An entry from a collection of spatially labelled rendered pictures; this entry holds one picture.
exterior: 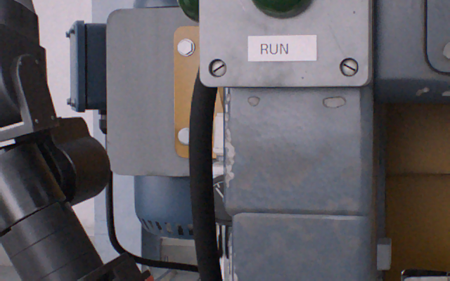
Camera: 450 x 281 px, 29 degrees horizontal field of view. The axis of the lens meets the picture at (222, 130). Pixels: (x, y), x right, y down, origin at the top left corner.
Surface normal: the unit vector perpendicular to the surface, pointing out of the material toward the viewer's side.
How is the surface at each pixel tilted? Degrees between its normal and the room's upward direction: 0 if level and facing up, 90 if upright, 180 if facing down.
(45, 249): 81
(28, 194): 73
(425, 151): 90
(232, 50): 90
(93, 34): 90
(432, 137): 90
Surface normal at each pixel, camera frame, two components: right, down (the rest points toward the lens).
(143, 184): -0.81, 0.05
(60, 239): 0.48, -0.33
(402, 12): -0.21, 0.05
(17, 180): 0.31, -0.24
